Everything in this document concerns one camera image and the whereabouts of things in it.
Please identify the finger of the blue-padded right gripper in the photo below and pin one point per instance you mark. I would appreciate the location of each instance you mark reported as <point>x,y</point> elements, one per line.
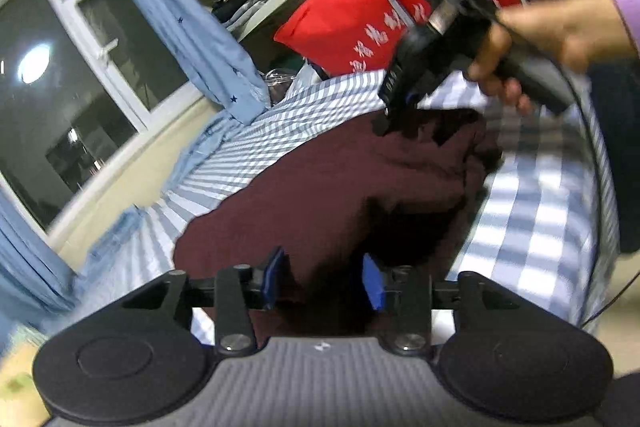
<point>402,298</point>

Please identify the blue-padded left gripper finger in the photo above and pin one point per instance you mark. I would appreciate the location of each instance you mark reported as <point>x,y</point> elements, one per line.
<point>239,289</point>

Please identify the maroon vintage print sweatshirt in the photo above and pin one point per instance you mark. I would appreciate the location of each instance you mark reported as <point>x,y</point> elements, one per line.
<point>404,198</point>

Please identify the person's right hand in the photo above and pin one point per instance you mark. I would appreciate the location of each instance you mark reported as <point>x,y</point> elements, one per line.
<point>576,33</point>

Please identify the blue checked bed sheet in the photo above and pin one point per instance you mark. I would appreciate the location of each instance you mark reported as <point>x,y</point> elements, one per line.
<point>541,231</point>

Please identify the left blue star curtain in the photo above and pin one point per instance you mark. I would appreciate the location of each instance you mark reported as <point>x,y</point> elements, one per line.
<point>37,285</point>

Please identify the blue star curtain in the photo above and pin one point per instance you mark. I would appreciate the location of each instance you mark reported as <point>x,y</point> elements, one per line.
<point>217,65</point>
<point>37,285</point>

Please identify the yellow avocado print quilt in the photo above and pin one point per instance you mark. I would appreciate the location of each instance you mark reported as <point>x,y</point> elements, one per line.
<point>21,404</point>

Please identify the white framed window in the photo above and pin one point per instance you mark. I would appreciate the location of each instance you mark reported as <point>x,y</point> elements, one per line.
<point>94,114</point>

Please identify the right blue star curtain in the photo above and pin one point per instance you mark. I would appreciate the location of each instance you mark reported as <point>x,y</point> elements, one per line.
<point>217,65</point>

